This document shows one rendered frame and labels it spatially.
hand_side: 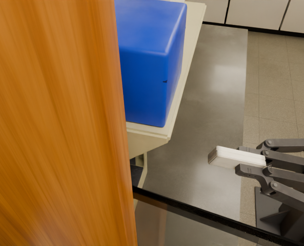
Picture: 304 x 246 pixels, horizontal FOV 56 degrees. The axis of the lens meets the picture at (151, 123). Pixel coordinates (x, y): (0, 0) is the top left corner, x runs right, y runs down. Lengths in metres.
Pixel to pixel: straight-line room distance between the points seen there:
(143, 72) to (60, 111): 0.10
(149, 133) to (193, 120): 0.81
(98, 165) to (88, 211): 0.08
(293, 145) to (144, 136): 0.24
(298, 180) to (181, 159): 0.60
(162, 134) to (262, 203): 1.80
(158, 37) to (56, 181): 0.15
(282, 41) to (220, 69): 2.37
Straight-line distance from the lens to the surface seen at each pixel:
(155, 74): 0.25
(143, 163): 0.86
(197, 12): 0.51
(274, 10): 3.64
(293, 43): 3.72
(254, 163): 0.40
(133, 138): 0.30
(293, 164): 0.44
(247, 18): 3.65
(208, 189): 0.93
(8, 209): 0.37
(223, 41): 1.59
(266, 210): 2.05
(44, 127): 0.20
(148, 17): 0.29
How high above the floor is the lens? 1.73
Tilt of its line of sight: 47 degrees down
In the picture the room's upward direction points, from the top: straight up
